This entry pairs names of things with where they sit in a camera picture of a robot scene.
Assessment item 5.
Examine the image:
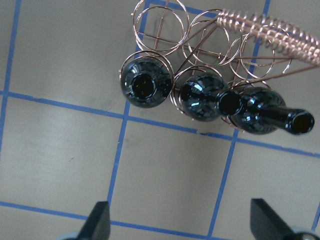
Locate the wine bottle in basket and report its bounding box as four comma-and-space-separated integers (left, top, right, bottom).
229, 86, 315, 135
120, 56, 173, 108

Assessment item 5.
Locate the far wine bottle in basket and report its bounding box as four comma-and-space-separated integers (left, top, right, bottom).
229, 86, 315, 135

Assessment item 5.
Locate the dark wine bottle carried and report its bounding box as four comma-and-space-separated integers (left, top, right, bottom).
179, 73, 243, 122

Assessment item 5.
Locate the copper wire wine basket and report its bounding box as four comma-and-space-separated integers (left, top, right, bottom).
119, 0, 320, 120

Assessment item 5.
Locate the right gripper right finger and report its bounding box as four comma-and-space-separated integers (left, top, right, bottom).
250, 198, 300, 240

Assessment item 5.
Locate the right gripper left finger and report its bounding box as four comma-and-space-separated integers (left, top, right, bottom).
77, 201, 111, 240

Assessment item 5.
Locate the near wine bottle in basket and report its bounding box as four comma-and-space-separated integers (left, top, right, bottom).
120, 56, 173, 108

